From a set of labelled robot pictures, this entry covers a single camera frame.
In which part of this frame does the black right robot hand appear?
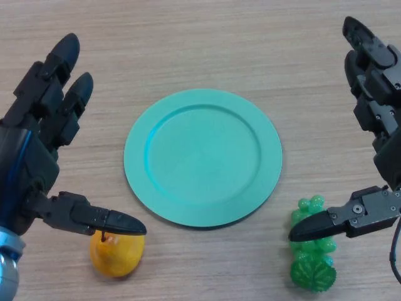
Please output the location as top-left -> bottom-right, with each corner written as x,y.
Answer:
288,16 -> 401,243

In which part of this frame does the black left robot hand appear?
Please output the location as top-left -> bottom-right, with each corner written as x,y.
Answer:
0,33 -> 147,238

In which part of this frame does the yellow pear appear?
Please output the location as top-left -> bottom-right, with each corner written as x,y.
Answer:
90,230 -> 145,279

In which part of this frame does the green round plate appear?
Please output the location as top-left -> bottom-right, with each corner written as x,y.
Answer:
123,88 -> 283,230

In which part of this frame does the green plastic grape bunch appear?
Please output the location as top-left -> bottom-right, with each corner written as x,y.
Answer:
288,194 -> 338,293

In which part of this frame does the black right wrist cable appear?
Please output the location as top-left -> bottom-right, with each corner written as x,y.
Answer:
388,215 -> 401,283

